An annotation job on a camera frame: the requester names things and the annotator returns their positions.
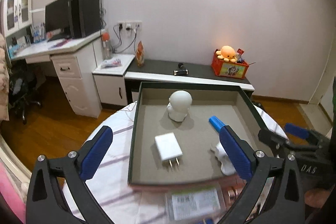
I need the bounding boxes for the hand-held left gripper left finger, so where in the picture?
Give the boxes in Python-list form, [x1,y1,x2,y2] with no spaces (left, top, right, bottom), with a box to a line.
[26,125,114,224]

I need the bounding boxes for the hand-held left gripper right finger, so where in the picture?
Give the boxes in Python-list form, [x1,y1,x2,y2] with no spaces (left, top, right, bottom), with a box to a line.
[219,125,307,224]

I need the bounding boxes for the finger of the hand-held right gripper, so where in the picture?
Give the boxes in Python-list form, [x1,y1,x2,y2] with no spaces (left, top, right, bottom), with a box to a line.
[258,129,290,151]
[284,123,332,146]

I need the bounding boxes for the white plush toy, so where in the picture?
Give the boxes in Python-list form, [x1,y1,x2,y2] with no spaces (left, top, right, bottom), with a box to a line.
[210,142,237,176]

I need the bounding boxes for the blue ribbed plastic bar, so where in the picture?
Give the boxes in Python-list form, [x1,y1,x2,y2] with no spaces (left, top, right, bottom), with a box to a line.
[208,115,227,133]

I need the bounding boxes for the dark green cardboard box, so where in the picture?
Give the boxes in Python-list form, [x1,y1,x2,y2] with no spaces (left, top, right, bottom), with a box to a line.
[128,81,263,190]

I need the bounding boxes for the rose gold metallic case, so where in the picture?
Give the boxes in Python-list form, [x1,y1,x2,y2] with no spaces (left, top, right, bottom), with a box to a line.
[227,186,241,201]

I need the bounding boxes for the clear plastic packet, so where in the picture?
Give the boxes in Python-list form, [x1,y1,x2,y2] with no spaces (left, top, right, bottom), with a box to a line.
[166,185,227,221]

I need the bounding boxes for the person's right hand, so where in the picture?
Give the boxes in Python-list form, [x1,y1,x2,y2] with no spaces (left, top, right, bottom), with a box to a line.
[304,188,332,208]

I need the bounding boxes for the white bedside cabinet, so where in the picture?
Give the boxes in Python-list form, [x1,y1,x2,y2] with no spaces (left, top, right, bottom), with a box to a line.
[92,53,136,110]

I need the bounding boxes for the white charger plug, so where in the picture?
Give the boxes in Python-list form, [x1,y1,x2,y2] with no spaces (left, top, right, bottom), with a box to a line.
[154,132,183,169]

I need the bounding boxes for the white round-head figurine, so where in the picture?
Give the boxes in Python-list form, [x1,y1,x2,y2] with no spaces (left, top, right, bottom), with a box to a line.
[167,90,194,122]

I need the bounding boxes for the red printed storage crate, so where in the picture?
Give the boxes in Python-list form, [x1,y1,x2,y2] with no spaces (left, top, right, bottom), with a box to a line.
[211,49,249,80]

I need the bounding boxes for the small colourful flat packet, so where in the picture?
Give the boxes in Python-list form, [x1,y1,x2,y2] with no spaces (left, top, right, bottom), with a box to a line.
[101,58,122,68]

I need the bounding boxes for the pink upholstered seat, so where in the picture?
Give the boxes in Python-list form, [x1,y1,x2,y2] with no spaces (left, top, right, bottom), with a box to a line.
[0,158,29,224]

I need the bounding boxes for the orange octopus plush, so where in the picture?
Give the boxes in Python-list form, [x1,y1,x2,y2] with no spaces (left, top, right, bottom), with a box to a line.
[215,45,238,61]

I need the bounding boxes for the small black cylindrical device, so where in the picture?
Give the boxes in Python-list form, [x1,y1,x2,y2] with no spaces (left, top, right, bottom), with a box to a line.
[173,63,189,76]

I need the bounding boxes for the black office chair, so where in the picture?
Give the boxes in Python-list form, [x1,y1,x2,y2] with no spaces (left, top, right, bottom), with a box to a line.
[8,59,42,125]

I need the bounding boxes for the clear bottle orange cap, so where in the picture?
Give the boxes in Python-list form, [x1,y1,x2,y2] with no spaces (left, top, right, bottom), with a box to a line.
[102,32,113,60]

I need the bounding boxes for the orange snack bag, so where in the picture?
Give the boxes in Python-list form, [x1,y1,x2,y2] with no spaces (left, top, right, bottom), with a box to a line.
[135,41,146,68]

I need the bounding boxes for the low cabinet dark top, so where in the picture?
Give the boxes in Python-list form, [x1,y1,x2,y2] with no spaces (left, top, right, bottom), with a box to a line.
[125,59,255,104]

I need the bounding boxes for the white desk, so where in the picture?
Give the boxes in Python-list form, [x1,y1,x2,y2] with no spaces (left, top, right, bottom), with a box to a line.
[9,28,107,119]

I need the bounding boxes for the blue white boxes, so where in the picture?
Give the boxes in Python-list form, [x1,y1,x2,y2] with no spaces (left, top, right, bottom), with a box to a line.
[7,23,47,57]

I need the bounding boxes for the black computer tower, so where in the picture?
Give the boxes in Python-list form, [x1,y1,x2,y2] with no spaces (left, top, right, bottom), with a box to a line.
[70,0,102,39]

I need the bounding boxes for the black computer monitor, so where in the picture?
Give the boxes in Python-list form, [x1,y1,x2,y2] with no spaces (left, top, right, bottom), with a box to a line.
[45,0,73,41]

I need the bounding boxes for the black power cable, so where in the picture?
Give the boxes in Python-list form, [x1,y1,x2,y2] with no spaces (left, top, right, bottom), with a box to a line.
[113,24,124,53]
[115,27,139,54]

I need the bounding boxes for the white wall socket strip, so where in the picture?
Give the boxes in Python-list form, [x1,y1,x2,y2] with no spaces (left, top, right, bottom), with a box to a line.
[117,20,143,34]

